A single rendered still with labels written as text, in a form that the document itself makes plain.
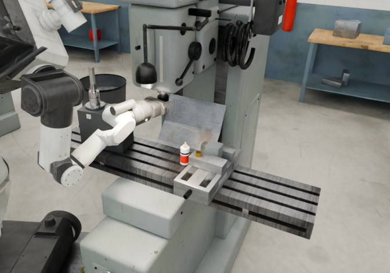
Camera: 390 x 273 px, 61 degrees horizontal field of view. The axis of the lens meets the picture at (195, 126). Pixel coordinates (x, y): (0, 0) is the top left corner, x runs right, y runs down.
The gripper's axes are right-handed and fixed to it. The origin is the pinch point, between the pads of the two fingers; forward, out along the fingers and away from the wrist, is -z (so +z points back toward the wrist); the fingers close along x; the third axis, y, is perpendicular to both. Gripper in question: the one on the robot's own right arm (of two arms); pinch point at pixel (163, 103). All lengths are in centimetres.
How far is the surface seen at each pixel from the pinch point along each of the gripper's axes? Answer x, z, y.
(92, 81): 33.1, 10.9, -3.7
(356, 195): -59, -175, 123
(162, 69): -7.0, 7.6, -17.9
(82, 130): 35.4, 17.5, 19.9
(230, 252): -21, -37, 104
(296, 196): -58, -17, 28
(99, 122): 26.7, 13.8, 13.9
